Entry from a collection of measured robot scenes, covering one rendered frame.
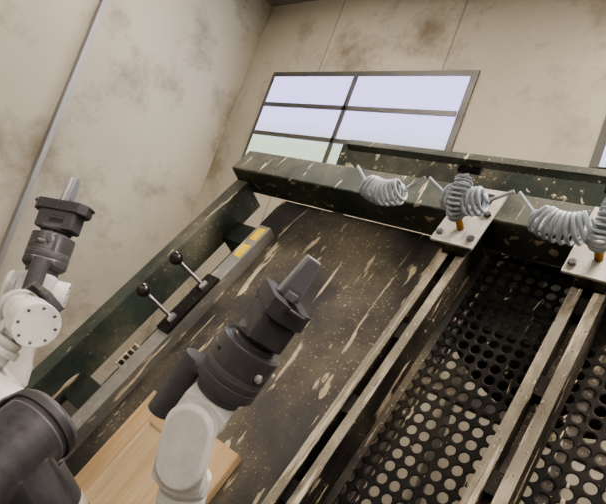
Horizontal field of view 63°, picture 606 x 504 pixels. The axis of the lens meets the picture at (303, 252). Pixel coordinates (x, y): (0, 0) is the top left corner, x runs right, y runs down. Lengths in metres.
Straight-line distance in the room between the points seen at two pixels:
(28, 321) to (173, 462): 0.30
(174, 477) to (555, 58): 3.32
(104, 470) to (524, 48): 3.34
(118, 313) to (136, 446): 0.45
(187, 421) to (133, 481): 0.54
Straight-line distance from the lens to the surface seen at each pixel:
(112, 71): 4.57
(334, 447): 0.94
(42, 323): 0.82
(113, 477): 1.22
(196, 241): 1.61
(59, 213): 1.19
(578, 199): 1.70
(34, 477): 0.66
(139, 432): 1.24
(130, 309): 1.55
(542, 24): 3.80
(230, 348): 0.64
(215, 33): 5.12
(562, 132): 3.35
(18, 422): 0.66
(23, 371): 1.22
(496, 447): 0.90
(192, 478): 0.69
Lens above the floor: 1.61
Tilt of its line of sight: 3 degrees up
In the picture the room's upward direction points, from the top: 20 degrees clockwise
